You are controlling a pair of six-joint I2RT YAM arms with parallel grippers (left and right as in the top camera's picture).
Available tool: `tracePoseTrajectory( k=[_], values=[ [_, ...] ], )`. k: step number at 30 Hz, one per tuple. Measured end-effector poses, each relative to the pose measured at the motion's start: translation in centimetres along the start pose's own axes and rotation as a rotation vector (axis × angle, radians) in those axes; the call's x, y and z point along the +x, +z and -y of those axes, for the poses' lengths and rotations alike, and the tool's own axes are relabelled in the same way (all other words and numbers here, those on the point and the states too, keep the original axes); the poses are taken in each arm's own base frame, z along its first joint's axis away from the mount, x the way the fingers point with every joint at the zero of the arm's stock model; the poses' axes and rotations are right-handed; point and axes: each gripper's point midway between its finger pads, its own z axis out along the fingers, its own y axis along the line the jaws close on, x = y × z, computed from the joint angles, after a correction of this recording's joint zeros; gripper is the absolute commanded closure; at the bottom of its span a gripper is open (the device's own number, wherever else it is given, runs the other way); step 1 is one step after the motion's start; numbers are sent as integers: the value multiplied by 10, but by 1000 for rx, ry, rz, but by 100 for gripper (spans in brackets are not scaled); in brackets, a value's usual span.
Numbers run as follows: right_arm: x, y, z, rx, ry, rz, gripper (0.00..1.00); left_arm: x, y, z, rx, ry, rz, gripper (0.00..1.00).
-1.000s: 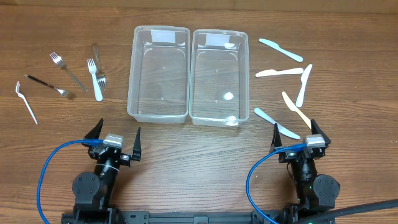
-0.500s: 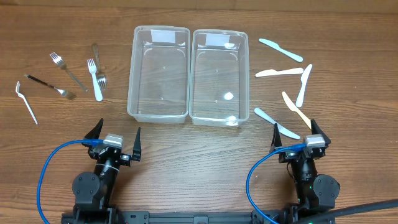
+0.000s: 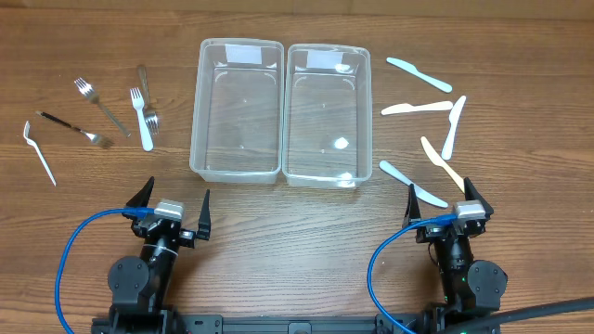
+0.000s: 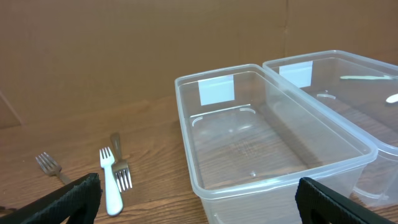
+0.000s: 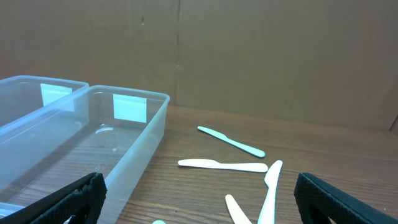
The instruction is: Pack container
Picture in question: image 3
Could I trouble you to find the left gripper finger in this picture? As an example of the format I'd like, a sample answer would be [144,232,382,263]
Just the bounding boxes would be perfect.
[125,176,155,208]
[196,189,212,240]

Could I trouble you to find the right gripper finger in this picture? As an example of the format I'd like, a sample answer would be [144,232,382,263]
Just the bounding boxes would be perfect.
[463,177,494,217]
[402,184,421,227]

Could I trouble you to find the pale blue knife bottom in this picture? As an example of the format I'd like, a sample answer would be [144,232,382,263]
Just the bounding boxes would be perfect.
[379,161,448,209]

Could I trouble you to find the yellow plastic knife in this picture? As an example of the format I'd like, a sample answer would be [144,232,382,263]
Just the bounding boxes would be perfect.
[420,136,465,193]

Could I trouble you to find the white plastic knife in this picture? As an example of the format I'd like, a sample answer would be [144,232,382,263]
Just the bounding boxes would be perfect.
[441,96,467,161]

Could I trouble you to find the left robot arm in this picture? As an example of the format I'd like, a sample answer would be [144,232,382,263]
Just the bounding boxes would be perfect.
[108,178,212,317]

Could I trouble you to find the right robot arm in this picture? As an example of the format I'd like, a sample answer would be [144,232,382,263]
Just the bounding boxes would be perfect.
[416,177,508,328]

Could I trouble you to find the left clear plastic container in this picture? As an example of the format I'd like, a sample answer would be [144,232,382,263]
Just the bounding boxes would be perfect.
[189,38,285,184]

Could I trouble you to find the clear plastic container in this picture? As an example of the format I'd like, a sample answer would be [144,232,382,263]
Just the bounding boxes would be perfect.
[189,38,285,184]
[281,44,372,188]

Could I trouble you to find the right clear plastic container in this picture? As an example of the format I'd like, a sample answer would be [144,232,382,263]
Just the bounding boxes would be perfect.
[281,44,372,188]

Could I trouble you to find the short silver metal fork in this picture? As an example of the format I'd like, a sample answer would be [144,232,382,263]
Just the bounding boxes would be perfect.
[136,65,159,135]

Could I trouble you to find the thick white plastic fork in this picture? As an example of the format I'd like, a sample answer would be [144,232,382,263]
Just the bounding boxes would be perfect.
[130,87,154,151]

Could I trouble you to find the cream plastic knife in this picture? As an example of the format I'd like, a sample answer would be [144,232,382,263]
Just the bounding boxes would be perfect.
[381,101,454,116]

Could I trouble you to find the light blue knife top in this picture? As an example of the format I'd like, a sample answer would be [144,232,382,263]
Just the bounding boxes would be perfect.
[386,58,453,93]

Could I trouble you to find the long silver metal fork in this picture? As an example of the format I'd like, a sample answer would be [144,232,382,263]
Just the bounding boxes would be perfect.
[74,77,131,137]

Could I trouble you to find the thin white plastic fork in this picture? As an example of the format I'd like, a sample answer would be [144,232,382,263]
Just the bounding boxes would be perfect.
[23,121,57,186]

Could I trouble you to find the right blue cable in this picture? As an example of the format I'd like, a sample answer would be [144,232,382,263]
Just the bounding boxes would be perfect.
[367,213,458,334]

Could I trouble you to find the blue cable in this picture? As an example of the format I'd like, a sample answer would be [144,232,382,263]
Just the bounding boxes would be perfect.
[367,213,458,334]
[54,207,157,334]

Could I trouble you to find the black-handled metal fork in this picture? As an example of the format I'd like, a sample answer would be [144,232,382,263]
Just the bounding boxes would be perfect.
[36,111,113,149]

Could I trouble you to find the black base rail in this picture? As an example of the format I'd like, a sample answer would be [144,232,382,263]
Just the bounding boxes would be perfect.
[91,314,502,334]

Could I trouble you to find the left blue cable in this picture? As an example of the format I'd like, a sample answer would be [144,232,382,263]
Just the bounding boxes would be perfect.
[54,207,157,334]

